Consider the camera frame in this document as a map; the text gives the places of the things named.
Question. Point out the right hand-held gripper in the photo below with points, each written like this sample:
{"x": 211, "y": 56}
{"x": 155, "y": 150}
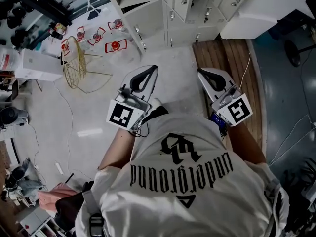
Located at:
{"x": 234, "y": 105}

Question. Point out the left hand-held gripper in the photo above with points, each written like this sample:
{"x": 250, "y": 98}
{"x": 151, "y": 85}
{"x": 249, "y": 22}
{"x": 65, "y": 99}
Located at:
{"x": 128, "y": 100}

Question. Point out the bank of grey locker doors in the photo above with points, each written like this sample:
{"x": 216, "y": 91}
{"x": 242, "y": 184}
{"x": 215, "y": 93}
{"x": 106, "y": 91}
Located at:
{"x": 153, "y": 18}

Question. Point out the person's right forearm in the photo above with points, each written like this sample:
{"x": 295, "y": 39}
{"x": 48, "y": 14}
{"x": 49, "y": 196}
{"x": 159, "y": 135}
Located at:
{"x": 244, "y": 144}

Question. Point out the person's left forearm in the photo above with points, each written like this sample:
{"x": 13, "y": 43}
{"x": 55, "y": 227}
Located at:
{"x": 116, "y": 152}

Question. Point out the brown wooden slatted platform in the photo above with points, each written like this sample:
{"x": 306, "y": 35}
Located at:
{"x": 222, "y": 55}

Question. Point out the white shoe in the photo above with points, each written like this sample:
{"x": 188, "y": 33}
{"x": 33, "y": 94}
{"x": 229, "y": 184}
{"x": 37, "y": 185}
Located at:
{"x": 155, "y": 103}

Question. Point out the black trouser leg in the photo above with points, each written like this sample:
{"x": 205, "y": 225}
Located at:
{"x": 158, "y": 113}

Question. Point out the small blue screen device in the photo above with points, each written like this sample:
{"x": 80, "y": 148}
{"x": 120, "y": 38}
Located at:
{"x": 217, "y": 120}

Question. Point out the red framed glass ornament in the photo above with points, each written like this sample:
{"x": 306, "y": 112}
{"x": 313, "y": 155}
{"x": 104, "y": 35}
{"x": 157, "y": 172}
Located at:
{"x": 65, "y": 46}
{"x": 80, "y": 34}
{"x": 96, "y": 38}
{"x": 116, "y": 23}
{"x": 115, "y": 46}

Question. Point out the white stand with black base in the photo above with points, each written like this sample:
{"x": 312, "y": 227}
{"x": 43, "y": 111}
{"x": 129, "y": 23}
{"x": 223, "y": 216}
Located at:
{"x": 93, "y": 10}

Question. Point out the black office chair base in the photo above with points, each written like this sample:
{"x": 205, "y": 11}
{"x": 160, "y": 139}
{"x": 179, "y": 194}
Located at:
{"x": 293, "y": 53}

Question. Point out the colourful drink cans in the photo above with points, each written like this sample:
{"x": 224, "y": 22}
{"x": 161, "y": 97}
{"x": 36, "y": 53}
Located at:
{"x": 58, "y": 30}

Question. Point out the white cardboard box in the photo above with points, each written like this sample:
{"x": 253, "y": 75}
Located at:
{"x": 37, "y": 65}

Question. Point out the white power strip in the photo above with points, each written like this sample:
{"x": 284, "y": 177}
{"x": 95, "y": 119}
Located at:
{"x": 59, "y": 168}

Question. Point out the white printed t-shirt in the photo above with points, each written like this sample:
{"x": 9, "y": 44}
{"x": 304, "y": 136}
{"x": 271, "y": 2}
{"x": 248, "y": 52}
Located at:
{"x": 172, "y": 201}

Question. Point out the white bucket with red label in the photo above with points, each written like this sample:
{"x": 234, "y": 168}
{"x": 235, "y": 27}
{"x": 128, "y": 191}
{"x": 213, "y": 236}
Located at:
{"x": 7, "y": 58}

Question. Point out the black round speaker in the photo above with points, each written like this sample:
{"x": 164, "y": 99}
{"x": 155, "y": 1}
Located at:
{"x": 10, "y": 116}

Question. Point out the pink cloth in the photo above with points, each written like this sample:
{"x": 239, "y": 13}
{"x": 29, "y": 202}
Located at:
{"x": 54, "y": 194}

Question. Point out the blue denim cloth pile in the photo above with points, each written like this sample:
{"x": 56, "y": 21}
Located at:
{"x": 28, "y": 181}

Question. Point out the white low shelf unit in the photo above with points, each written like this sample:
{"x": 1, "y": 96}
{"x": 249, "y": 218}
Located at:
{"x": 39, "y": 222}

